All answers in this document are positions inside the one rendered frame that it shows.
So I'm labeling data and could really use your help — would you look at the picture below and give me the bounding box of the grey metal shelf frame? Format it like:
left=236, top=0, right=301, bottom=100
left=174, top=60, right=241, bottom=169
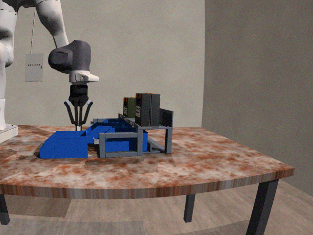
left=90, top=108, right=174, bottom=158

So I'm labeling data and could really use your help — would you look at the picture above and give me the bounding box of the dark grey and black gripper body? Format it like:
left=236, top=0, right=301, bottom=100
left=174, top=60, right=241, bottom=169
left=69, top=85, right=89, bottom=107

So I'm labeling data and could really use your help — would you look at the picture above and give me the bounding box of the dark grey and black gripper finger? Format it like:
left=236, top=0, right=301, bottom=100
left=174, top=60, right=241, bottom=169
left=64, top=98, right=79, bottom=131
left=79, top=98, right=93, bottom=131

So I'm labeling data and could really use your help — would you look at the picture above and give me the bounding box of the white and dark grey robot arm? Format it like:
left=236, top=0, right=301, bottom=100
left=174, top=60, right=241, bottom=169
left=0, top=0, right=99, bottom=130

